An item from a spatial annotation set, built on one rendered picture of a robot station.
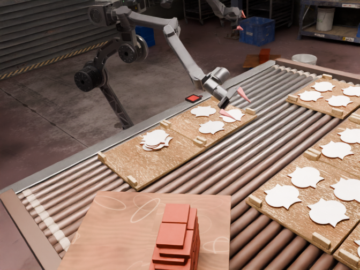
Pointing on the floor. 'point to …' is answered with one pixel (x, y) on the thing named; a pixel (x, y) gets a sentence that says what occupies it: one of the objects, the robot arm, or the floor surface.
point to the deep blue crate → (257, 31)
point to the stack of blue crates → (148, 34)
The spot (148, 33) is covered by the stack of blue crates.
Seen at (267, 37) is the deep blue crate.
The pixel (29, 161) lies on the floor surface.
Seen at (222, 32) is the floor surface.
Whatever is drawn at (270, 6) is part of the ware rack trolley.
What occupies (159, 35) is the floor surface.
